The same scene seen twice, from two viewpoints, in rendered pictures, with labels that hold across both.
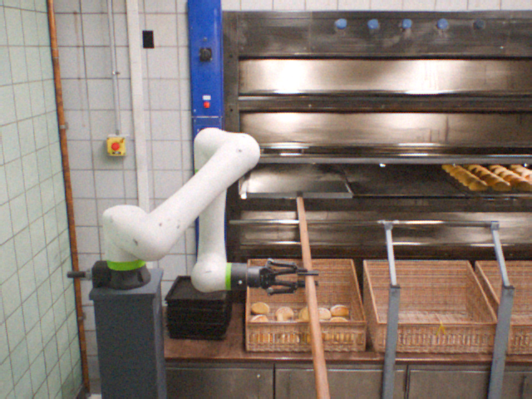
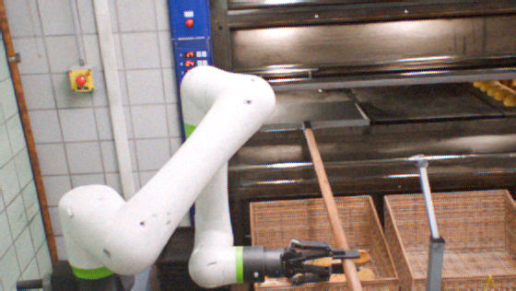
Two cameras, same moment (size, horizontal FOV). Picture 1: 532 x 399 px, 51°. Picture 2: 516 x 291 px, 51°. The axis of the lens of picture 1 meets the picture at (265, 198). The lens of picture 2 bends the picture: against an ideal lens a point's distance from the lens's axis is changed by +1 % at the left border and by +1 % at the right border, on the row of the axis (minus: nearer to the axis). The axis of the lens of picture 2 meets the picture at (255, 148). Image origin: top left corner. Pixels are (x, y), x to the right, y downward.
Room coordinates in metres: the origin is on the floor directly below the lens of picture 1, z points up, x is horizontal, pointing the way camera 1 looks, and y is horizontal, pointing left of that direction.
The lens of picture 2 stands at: (0.61, 0.09, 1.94)
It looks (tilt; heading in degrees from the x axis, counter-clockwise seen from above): 21 degrees down; 359
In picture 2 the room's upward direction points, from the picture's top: 3 degrees counter-clockwise
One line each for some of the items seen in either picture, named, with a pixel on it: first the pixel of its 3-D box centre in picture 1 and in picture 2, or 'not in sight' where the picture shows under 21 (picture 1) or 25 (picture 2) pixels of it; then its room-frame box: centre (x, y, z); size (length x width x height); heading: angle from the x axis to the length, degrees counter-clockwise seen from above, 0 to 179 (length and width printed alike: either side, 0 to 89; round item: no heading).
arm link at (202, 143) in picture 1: (212, 154); (206, 101); (1.92, 0.19, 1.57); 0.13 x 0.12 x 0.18; 41
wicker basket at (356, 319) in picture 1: (302, 302); (317, 252); (2.54, -0.18, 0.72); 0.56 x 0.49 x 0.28; 90
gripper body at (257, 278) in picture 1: (262, 277); (284, 262); (1.78, 0.01, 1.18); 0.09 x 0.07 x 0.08; 88
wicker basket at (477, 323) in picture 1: (425, 302); (462, 246); (2.53, -0.78, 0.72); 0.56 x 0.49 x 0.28; 89
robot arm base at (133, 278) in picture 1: (110, 272); (76, 276); (1.69, 0.51, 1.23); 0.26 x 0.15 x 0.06; 93
